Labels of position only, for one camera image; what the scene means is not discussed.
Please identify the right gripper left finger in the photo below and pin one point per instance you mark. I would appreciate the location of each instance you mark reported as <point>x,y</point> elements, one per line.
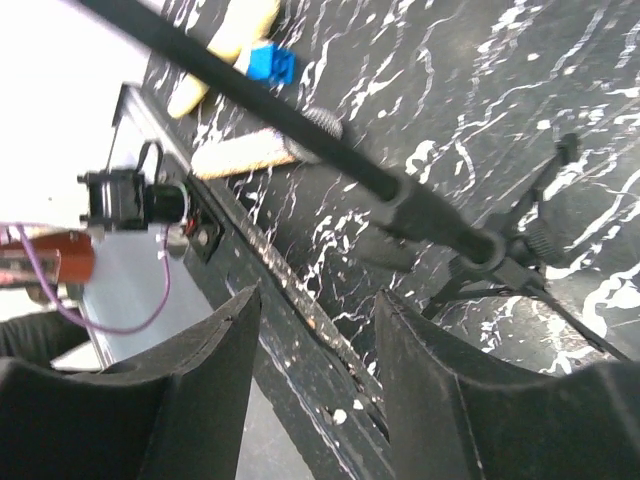
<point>175,411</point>

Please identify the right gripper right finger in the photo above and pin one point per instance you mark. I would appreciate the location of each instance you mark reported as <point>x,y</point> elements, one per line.
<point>455,412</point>

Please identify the black tripod shock-mount stand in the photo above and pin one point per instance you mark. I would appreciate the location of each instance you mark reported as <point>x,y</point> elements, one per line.
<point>407,208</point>

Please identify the glitter rhinestone microphone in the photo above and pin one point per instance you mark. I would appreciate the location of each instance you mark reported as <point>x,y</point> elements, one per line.
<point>259,150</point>

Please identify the cream yellow microphone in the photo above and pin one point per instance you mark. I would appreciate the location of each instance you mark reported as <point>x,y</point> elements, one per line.
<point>244,23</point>

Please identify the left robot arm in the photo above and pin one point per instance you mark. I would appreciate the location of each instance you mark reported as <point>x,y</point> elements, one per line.
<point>131,199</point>

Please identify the blue and white block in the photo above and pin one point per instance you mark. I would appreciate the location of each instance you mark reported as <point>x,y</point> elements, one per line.
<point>266,62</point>

